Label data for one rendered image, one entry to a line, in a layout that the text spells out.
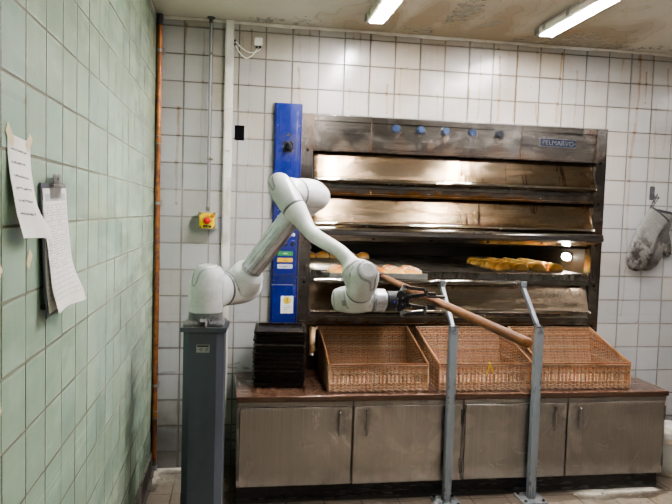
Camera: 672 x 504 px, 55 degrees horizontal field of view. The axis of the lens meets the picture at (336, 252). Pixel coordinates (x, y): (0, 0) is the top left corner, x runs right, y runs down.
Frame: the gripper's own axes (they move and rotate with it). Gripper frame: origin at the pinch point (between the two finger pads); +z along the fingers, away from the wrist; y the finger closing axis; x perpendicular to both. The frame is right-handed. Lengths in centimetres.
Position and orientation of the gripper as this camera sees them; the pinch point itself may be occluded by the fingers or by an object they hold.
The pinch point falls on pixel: (435, 301)
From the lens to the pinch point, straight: 258.5
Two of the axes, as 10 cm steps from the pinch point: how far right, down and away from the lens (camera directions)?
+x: 1.6, 0.7, -9.8
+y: -0.4, 10.0, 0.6
